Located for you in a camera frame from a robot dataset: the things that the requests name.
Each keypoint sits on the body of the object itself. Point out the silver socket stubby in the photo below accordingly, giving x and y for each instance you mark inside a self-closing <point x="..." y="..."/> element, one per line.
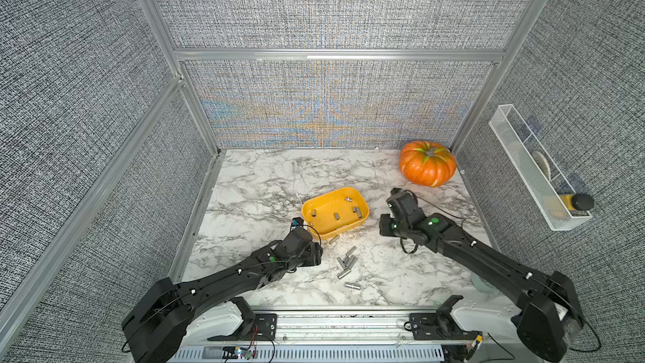
<point x="342" y="263"/>

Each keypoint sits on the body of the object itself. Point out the orange pumpkin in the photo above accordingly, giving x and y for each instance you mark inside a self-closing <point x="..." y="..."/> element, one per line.
<point x="427" y="164"/>

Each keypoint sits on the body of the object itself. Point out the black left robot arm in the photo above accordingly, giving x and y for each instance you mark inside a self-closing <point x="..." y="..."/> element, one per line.
<point x="157" y="324"/>

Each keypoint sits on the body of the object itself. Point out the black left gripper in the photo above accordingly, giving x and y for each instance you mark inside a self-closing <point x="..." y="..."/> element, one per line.
<point x="313" y="254"/>

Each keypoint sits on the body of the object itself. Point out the clear wall shelf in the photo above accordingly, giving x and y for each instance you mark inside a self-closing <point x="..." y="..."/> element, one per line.
<point x="519" y="142"/>

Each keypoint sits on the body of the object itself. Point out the round brush in shelf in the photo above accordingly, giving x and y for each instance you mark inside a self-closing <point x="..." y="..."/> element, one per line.
<point x="542" y="163"/>

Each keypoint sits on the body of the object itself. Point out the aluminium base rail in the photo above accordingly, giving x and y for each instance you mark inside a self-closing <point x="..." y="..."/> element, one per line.
<point x="354" y="327"/>

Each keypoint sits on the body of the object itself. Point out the silver socket small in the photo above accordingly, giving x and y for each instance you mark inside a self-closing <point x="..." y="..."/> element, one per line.
<point x="351" y="262"/>

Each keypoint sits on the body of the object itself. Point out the yellow bottle black cap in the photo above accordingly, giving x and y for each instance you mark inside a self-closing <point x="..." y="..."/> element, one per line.
<point x="578" y="202"/>

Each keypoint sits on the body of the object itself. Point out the silver socket long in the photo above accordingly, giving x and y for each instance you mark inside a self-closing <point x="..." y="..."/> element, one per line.
<point x="351" y="251"/>

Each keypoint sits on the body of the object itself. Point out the yellow storage box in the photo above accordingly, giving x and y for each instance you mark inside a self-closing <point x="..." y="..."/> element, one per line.
<point x="341" y="201"/>

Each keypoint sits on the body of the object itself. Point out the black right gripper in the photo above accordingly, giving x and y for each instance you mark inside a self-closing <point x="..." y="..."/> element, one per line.
<point x="384" y="225"/>

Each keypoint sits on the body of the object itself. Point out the teal cup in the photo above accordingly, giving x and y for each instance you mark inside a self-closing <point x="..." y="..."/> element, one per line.
<point x="482" y="285"/>

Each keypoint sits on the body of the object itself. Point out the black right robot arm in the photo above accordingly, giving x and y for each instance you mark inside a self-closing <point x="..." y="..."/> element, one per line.
<point x="550" y="316"/>

